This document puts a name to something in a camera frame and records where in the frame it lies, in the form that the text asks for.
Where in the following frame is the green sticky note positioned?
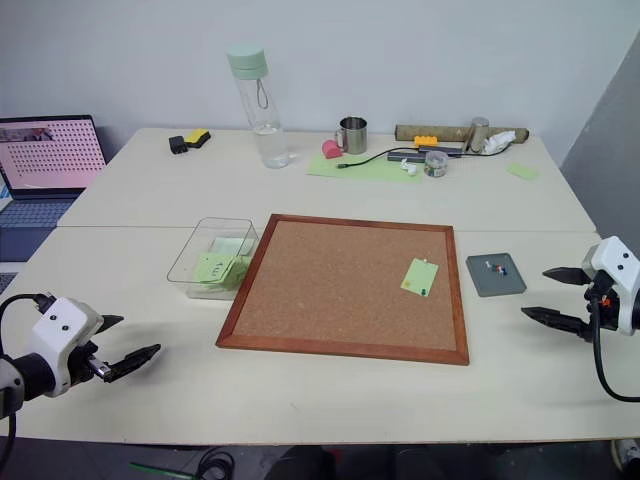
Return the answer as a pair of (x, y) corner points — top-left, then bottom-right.
(399, 256), (441, 297)

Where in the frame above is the crumpled white tissue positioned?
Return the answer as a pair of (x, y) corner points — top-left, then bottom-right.
(480, 130), (518, 156)

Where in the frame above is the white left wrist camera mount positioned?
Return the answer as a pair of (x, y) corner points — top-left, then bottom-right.
(29, 296), (105, 399)

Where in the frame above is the green stick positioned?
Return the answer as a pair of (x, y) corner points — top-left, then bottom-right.
(128, 461), (189, 480)

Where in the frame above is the dark slim usb hub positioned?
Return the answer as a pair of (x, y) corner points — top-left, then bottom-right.
(417, 144), (504, 158)

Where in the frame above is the black coiled floor cable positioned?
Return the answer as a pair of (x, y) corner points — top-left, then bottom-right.
(196, 445), (237, 480)

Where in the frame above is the large green paper sheet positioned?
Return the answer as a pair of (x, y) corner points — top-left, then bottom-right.
(305, 150), (426, 186)

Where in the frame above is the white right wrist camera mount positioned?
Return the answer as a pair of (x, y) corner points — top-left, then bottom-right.
(581, 235), (640, 337)

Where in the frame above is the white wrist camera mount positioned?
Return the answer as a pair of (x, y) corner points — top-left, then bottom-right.
(29, 296), (105, 399)
(581, 235), (640, 337)

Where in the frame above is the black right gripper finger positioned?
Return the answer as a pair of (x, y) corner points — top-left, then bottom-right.
(542, 266), (587, 288)
(520, 305), (594, 344)

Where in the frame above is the clear plastic container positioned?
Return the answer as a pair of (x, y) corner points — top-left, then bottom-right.
(166, 216), (260, 302)

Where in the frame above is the black and yellow object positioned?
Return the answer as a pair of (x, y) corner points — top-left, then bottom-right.
(182, 127), (212, 150)

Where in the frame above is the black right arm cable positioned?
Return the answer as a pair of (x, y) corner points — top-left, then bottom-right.
(589, 283), (640, 404)

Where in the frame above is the metal cylinder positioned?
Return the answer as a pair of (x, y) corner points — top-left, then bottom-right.
(465, 116), (491, 154)

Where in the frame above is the grey tray with pushpins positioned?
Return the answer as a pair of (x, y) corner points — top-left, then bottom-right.
(465, 252), (528, 299)

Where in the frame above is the loose small green note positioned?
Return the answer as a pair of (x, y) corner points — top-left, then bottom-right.
(505, 161), (541, 182)

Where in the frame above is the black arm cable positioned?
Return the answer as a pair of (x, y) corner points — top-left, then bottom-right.
(0, 293), (52, 480)
(589, 283), (640, 404)

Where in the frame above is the white shoe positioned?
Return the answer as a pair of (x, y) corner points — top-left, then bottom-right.
(610, 438), (640, 474)

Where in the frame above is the clear bottle with green lid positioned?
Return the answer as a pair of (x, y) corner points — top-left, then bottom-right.
(225, 43), (291, 170)

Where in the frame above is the cork board with wooden frame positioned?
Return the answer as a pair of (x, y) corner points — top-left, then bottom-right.
(215, 213), (472, 367)

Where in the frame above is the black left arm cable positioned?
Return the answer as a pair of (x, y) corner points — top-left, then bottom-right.
(0, 293), (52, 480)

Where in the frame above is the open laptop with pink screen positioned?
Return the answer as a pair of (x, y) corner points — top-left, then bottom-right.
(0, 114), (109, 264)

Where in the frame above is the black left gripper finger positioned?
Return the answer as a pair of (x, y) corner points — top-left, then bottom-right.
(99, 313), (126, 338)
(102, 343), (163, 385)

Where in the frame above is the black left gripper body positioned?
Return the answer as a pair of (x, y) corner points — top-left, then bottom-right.
(66, 337), (114, 390)

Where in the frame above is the stainless steel mug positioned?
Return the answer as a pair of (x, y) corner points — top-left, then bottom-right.
(333, 116), (370, 156)

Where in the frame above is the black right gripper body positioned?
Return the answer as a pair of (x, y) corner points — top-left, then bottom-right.
(581, 268), (622, 344)

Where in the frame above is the grey usb hub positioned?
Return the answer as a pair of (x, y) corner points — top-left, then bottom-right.
(386, 149), (429, 164)

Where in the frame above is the black usb cable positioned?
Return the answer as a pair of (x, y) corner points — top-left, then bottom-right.
(335, 146), (401, 171)

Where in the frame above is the brown cardboard tube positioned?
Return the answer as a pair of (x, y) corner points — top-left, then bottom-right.
(394, 123), (531, 147)

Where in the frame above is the small clear jar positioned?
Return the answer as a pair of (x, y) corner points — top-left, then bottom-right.
(423, 150), (449, 179)

